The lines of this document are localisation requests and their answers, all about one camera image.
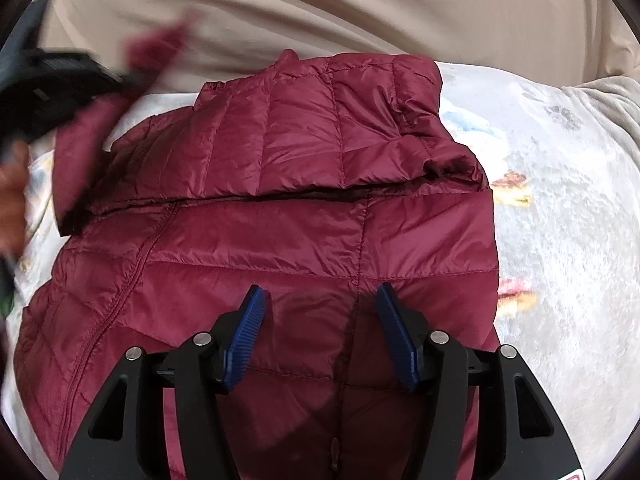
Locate beige bed sheet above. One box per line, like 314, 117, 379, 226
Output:
30, 0, 640, 161

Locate white printed blanket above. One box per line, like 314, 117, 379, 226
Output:
0, 62, 640, 480

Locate maroon puffer jacket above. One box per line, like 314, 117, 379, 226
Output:
12, 9, 503, 480

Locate person's left hand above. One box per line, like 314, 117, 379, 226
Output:
0, 142, 31, 257

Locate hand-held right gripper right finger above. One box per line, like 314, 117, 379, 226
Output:
375, 282, 583, 480

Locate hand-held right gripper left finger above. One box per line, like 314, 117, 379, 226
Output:
59, 285, 268, 480

